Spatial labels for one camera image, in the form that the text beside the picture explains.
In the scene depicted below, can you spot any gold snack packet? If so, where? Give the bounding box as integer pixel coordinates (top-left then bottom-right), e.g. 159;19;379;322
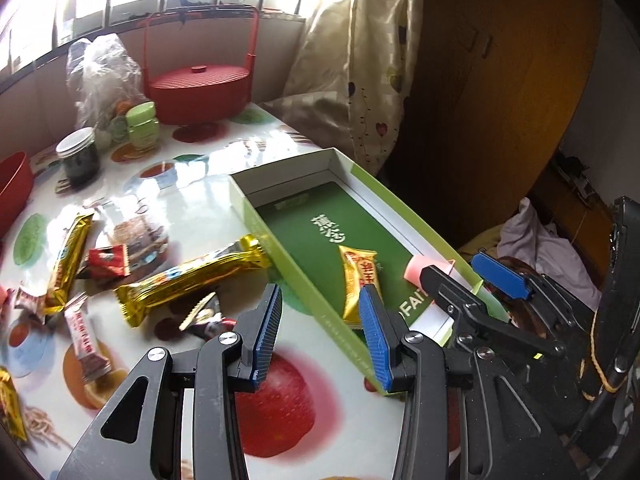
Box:
0;365;28;443

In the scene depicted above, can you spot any red bowl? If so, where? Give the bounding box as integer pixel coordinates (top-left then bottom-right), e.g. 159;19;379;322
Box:
0;151;36;241

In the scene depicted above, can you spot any white cloth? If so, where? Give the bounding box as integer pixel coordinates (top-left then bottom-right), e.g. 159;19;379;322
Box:
497;197;603;311

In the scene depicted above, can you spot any small orange-gold snack packet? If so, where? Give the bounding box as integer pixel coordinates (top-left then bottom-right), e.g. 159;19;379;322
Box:
337;245;386;331

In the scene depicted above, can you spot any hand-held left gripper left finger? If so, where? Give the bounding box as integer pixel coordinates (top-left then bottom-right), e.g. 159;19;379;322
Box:
56;283;284;480

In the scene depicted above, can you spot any yellow cord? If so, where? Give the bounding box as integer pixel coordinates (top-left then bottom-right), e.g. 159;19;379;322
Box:
580;305;621;401

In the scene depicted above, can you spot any cream patterned curtain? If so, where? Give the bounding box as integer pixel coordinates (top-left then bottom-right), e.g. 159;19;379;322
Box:
260;0;431;176

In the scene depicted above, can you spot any clear plastic bag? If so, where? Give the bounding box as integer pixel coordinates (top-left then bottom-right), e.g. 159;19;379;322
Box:
66;34;146;131

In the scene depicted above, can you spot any wooden wardrobe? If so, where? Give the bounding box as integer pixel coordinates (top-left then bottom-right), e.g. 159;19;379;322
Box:
385;0;616;251

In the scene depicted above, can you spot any long gold snack bar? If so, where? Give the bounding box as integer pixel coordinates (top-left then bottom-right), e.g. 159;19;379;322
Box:
42;211;96;317
115;234;271;330

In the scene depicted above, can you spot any pink candy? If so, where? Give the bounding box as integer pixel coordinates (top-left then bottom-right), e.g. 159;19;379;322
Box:
404;255;457;286

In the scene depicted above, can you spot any green jar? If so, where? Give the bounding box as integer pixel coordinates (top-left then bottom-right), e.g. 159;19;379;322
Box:
125;101;161;148

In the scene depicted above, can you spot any white and pink candy packet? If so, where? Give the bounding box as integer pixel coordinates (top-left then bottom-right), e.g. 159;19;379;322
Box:
62;292;113;383

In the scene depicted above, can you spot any black snack wrapper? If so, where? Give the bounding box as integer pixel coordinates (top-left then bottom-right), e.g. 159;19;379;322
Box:
177;292;241;341

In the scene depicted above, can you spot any small white candy packet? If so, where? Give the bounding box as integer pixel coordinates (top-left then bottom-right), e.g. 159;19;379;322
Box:
12;285;48;321

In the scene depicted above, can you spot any green cardboard box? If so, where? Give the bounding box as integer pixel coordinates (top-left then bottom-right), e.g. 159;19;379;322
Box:
229;147;506;393

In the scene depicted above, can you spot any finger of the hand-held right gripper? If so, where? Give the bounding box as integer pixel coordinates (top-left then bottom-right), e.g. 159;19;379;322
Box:
471;251;596;341
420;265;566;358

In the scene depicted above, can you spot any dark jar with silver lid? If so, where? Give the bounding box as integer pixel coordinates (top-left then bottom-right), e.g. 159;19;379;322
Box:
55;127;101;191

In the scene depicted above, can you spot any red candy packet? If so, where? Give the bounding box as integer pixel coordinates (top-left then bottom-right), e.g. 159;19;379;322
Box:
80;244;132;280

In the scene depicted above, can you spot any red basket with handle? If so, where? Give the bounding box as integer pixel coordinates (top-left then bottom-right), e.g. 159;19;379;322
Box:
142;4;261;141

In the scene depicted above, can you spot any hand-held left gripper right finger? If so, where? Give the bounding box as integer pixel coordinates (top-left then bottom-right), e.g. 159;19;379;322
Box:
358;284;583;480

